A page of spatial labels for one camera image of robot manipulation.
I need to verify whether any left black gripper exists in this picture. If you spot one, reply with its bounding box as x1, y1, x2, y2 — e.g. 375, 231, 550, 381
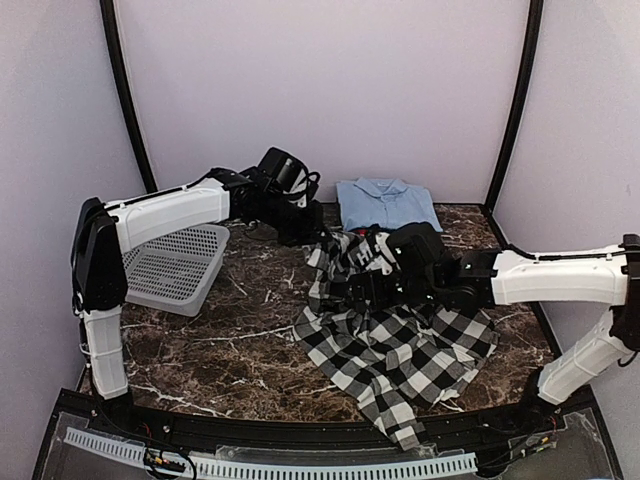
261, 190, 333, 247

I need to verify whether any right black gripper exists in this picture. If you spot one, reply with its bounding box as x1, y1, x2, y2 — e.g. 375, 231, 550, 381
341, 267, 442, 312

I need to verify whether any black white plaid shirt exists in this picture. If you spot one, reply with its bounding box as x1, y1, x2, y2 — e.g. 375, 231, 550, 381
293, 231, 499, 451

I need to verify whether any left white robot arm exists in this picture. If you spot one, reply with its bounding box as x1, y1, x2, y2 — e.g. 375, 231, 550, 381
70, 167, 326, 436

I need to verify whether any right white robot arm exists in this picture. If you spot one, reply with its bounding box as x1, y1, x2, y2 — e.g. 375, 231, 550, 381
345, 223, 639, 434

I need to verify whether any folded light blue shirt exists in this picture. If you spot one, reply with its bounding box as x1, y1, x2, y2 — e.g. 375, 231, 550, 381
336, 177, 443, 232

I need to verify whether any grey plastic basket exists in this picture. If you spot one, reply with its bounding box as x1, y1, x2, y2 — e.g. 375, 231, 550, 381
122, 224, 230, 317

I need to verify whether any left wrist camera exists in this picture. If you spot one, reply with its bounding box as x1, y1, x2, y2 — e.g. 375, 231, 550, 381
288, 172, 321, 208

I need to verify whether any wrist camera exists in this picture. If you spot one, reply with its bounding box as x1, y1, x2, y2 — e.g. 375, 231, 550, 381
288, 172, 321, 208
371, 232, 397, 275

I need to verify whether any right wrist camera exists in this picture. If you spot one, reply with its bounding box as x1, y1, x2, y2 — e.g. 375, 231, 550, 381
371, 232, 397, 275

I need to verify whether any black front rail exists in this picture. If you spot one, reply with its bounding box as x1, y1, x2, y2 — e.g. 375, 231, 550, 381
55, 389, 565, 451

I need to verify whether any left black frame post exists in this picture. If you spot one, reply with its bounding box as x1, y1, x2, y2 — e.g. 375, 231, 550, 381
99, 0, 158, 193

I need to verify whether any black frame post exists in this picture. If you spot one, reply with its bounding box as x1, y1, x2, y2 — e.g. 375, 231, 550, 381
484, 0, 544, 215
99, 0, 158, 193

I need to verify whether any white slotted cable duct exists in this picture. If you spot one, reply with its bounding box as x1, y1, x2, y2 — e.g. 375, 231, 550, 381
64, 427, 477, 479

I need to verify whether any right black frame post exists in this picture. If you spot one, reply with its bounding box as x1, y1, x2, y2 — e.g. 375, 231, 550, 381
484, 0, 544, 215

